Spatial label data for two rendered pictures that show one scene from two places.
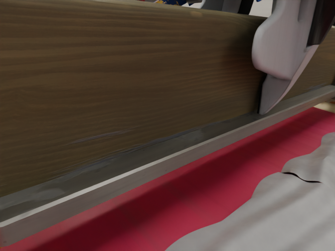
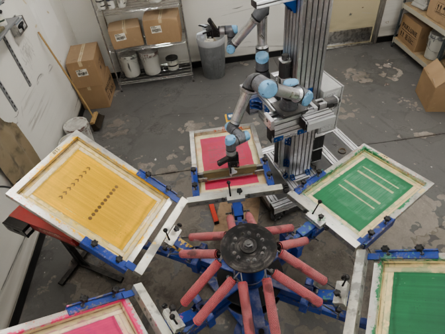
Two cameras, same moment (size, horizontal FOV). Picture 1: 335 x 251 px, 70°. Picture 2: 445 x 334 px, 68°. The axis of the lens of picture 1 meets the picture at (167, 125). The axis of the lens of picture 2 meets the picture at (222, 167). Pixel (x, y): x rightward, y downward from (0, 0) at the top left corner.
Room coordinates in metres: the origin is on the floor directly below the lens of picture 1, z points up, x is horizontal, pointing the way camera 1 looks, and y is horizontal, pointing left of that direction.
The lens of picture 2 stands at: (1.56, 1.08, 2.83)
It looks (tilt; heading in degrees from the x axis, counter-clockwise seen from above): 45 degrees down; 221
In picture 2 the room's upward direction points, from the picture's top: 7 degrees counter-clockwise
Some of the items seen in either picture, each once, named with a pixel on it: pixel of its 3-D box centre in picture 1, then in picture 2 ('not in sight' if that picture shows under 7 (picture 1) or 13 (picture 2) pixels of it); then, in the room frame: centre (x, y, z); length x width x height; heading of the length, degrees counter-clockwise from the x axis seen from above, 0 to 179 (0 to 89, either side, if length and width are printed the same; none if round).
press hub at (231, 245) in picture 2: not in sight; (251, 298); (0.80, 0.52, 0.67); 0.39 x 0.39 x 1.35
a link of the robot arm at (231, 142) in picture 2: not in sight; (230, 142); (0.17, -0.04, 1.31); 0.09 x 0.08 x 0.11; 160
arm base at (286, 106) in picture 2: not in sight; (289, 101); (-0.49, 0.06, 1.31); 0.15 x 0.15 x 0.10
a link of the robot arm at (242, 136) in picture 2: not in sight; (240, 136); (0.07, -0.02, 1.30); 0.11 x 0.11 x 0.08; 70
